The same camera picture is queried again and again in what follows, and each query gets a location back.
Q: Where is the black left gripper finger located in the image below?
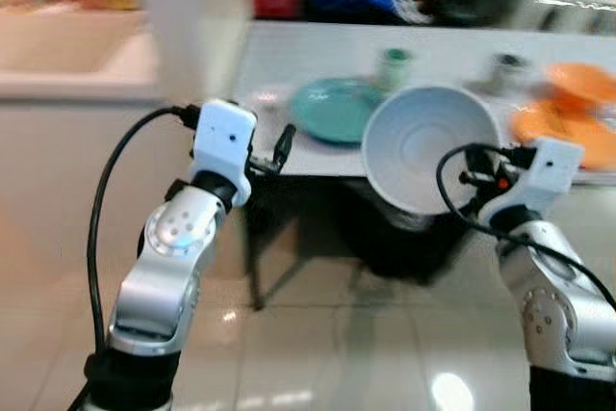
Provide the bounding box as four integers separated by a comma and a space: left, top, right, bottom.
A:
271, 123, 297, 170

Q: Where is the orange flat plate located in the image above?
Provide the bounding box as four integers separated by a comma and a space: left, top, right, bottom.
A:
509, 98, 616, 172

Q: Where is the teal plate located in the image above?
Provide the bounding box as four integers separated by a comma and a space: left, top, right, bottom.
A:
289, 77, 387, 146

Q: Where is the black bin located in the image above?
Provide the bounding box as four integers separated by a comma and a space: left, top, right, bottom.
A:
335, 183, 465, 284

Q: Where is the orange bowl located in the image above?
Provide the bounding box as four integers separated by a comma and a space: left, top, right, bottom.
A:
543, 62, 616, 111

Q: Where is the grey metal cup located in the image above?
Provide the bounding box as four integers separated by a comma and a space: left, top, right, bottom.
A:
490, 52, 529, 97

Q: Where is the white ribbed bowl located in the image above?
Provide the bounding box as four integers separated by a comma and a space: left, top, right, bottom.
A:
361, 84, 503, 218

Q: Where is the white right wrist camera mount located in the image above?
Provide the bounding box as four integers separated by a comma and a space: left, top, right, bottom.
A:
477, 137, 586, 230

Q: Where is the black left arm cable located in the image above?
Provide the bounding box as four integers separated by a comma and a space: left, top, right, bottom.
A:
86, 105, 201, 354

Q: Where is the green cup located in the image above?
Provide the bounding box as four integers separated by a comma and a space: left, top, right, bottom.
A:
377, 47, 414, 93

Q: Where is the small clear glass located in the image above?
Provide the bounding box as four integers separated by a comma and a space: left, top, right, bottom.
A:
251, 89, 281, 115

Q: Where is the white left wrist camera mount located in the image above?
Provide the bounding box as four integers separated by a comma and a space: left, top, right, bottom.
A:
190, 99, 259, 208

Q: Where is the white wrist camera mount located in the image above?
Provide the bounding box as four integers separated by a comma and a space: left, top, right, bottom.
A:
190, 99, 259, 208
477, 137, 586, 230

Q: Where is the white table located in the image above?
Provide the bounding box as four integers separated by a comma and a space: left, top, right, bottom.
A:
229, 20, 616, 313

